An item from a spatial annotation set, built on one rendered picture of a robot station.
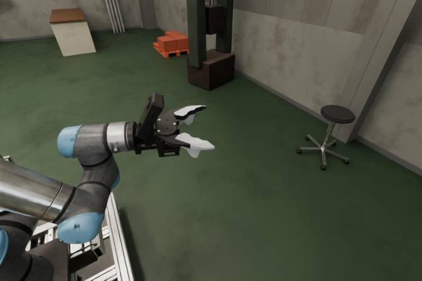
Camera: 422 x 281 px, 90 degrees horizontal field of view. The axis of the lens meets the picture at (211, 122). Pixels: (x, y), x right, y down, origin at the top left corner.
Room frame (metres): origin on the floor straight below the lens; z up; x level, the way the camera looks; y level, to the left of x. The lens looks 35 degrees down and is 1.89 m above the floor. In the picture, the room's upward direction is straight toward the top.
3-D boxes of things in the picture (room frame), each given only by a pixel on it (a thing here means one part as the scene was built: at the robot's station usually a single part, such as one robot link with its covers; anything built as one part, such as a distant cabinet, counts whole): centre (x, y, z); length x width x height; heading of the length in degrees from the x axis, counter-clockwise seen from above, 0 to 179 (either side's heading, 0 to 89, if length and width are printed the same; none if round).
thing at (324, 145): (2.00, -1.41, 0.32); 0.60 x 0.57 x 0.63; 106
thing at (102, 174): (0.37, 0.29, 1.46); 0.11 x 0.08 x 0.11; 9
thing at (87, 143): (0.39, 0.30, 1.56); 0.11 x 0.08 x 0.09; 99
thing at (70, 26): (7.19, 4.42, 0.45); 2.64 x 0.85 x 0.90; 30
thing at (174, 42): (6.47, 1.19, 0.21); 1.18 x 0.82 x 0.43; 30
